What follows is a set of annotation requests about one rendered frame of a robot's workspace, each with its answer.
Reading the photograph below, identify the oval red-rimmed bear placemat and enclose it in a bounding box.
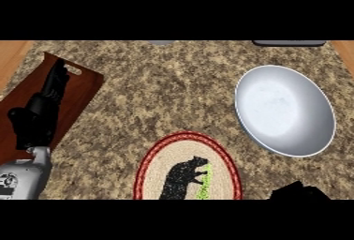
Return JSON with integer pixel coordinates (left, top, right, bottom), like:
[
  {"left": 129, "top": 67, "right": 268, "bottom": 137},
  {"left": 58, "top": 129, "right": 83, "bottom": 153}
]
[{"left": 132, "top": 130, "right": 244, "bottom": 201}]

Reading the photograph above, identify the dark grey flat appliance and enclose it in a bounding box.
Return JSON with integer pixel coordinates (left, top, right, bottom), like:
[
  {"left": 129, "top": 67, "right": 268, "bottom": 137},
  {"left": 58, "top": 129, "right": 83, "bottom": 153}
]
[{"left": 253, "top": 40, "right": 328, "bottom": 48}]

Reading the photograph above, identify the brown wooden cutting board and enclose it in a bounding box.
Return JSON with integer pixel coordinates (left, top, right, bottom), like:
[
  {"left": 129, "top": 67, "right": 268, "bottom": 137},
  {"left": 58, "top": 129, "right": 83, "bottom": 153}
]
[{"left": 0, "top": 52, "right": 105, "bottom": 166}]

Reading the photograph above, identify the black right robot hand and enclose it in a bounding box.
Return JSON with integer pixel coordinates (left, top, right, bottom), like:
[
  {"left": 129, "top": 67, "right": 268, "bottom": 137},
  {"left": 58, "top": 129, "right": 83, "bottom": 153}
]
[{"left": 268, "top": 180, "right": 333, "bottom": 201}]

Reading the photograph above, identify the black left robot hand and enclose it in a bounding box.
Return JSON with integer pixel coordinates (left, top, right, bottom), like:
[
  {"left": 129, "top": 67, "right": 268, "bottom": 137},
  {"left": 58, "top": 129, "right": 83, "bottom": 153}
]
[{"left": 8, "top": 58, "right": 73, "bottom": 151}]

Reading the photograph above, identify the white bowl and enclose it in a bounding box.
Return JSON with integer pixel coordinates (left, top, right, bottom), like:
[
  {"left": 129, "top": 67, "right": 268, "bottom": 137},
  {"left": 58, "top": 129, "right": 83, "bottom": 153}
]
[{"left": 234, "top": 64, "right": 338, "bottom": 158}]

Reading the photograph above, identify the grey rounded object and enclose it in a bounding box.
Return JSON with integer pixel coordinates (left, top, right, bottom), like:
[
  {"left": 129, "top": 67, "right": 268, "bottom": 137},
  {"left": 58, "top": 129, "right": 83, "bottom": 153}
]
[{"left": 147, "top": 40, "right": 178, "bottom": 46}]

